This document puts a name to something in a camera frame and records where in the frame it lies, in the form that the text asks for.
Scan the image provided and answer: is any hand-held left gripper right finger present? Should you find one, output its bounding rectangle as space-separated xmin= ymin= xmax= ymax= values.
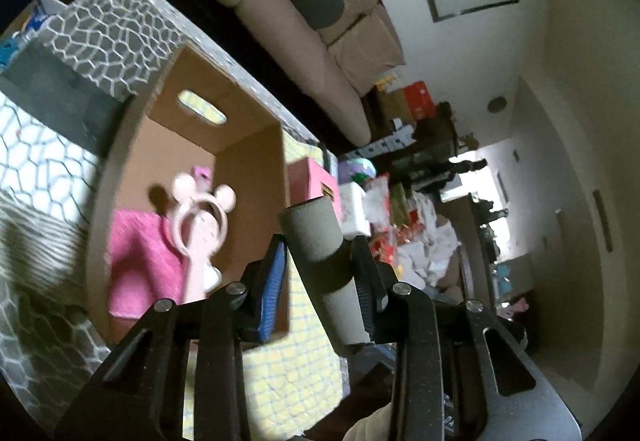
xmin=350 ymin=236 xmax=583 ymax=441

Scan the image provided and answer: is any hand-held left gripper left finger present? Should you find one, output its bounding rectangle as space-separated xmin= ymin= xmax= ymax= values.
xmin=52 ymin=233 xmax=291 ymax=441

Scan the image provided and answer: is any grey foam tube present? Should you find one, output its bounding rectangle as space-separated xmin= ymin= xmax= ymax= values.
xmin=277 ymin=198 xmax=373 ymax=358

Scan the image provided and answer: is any pink mouse-ear headband pack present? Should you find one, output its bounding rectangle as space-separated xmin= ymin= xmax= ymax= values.
xmin=169 ymin=165 xmax=237 ymax=308

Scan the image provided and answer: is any cardboard box with handle holes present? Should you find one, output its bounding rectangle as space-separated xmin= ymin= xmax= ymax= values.
xmin=85 ymin=43 xmax=292 ymax=347

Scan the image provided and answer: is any pink fluffy cloth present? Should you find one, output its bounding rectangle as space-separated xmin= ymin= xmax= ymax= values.
xmin=107 ymin=208 xmax=190 ymax=320

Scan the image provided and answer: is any pile of red white packets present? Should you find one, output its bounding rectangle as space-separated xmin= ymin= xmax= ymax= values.
xmin=367 ymin=173 xmax=463 ymax=294

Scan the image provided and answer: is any white case with pink print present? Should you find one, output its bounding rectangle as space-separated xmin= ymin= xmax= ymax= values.
xmin=339 ymin=182 xmax=374 ymax=238

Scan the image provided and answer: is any yellow plaid tablecloth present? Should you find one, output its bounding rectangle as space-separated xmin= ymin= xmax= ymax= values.
xmin=180 ymin=90 xmax=352 ymax=441

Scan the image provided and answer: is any pink carton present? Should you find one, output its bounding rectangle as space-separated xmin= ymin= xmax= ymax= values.
xmin=288 ymin=157 xmax=337 ymax=208

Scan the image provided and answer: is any teal purple packet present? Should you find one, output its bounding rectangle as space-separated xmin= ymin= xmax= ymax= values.
xmin=339 ymin=158 xmax=377 ymax=185

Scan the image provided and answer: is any red box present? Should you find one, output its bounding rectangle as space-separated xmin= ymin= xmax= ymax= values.
xmin=401 ymin=81 xmax=434 ymax=122

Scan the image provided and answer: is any plain stacked cardboard box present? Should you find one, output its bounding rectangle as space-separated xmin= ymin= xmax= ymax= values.
xmin=327 ymin=3 xmax=407 ymax=98

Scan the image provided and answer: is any grey honeycomb pattern blanket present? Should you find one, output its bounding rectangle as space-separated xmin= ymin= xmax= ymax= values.
xmin=0 ymin=0 xmax=326 ymax=427

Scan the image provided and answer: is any blue white packet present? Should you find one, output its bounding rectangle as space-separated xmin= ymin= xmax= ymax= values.
xmin=0 ymin=0 xmax=67 ymax=72

